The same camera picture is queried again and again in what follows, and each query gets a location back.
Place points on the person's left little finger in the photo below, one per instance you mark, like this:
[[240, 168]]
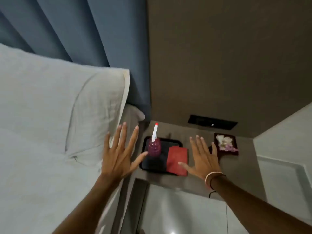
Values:
[[107, 143]]

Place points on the dark red small dish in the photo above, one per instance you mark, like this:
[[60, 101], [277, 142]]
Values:
[[219, 154]]

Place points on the black rectangular tray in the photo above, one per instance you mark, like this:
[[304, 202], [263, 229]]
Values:
[[158, 162]]

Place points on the white and pink flower petals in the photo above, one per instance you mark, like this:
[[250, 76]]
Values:
[[225, 143]]

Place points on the white pillow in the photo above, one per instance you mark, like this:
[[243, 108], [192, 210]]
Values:
[[48, 102]]

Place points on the black wrist thread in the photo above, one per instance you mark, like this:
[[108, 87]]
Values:
[[211, 182]]

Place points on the pink spray bottle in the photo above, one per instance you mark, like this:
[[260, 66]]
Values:
[[154, 146]]

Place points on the person's right little finger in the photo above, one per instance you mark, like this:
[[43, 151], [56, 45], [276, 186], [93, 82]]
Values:
[[214, 149]]

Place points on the person's right thumb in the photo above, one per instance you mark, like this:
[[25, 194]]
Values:
[[185, 166]]

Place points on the red folded cloth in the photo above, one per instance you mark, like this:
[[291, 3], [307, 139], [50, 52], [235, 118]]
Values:
[[178, 159]]

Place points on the black wall socket panel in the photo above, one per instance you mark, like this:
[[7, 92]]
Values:
[[207, 121]]

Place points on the white bed sheet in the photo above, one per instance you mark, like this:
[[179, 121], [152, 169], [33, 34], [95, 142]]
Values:
[[31, 187]]

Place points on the person's left hand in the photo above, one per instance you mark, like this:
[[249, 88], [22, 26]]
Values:
[[115, 160]]

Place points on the person's right hand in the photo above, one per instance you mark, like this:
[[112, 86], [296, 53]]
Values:
[[204, 163]]

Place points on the blue curtain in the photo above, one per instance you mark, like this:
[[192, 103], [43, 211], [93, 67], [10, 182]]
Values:
[[102, 29]]

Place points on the person's left thumb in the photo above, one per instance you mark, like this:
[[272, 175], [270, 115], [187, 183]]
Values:
[[140, 159]]

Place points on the person's left forearm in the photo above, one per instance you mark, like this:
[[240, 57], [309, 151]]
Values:
[[87, 207]]

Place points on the person's left middle finger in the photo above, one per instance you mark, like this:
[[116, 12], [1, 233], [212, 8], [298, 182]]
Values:
[[123, 135]]

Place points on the person's right forearm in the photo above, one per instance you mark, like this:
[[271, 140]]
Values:
[[253, 209]]

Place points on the pale pink bangle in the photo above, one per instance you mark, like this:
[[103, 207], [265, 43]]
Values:
[[209, 176]]

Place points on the person's right middle finger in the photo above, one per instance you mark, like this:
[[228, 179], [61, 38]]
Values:
[[199, 144]]

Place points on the grey pillow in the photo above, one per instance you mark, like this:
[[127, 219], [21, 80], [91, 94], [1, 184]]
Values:
[[132, 114]]

